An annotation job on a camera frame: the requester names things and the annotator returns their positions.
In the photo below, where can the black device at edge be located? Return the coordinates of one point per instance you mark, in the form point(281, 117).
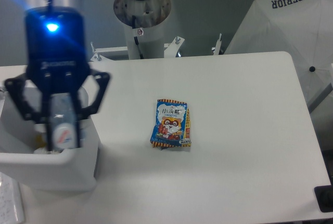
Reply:
point(324, 198)

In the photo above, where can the white plastic trash can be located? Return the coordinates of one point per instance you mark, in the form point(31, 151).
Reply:
point(71, 170)

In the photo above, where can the crushed clear plastic bottle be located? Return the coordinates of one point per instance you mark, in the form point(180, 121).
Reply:
point(62, 121)

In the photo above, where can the handwritten paper sheet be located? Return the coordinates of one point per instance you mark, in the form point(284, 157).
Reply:
point(11, 202)

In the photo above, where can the yellow trash piece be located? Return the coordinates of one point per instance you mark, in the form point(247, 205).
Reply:
point(39, 141)

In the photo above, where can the white metal bracket right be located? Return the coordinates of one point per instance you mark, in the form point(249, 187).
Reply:
point(217, 50)

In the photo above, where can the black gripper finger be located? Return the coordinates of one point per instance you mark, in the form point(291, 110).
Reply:
point(15, 87)
point(86, 97)

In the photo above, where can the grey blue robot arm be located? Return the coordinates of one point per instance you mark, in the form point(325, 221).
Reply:
point(31, 92)

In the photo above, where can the white superior umbrella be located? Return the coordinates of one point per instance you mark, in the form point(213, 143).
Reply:
point(302, 28)

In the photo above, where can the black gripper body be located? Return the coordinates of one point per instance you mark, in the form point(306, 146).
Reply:
point(56, 49)

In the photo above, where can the white metal bracket left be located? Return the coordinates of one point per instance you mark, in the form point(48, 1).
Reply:
point(110, 53)

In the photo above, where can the white metal bracket middle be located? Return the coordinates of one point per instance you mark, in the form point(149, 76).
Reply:
point(172, 50)

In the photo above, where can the white metal bracket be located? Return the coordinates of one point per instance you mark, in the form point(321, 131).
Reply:
point(110, 53)
point(217, 50)
point(172, 50)

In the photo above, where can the blue raccoon snack bag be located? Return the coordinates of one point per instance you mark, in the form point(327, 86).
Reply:
point(172, 126)

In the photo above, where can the white crumpled tissue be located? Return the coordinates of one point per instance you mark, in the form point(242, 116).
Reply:
point(43, 150)

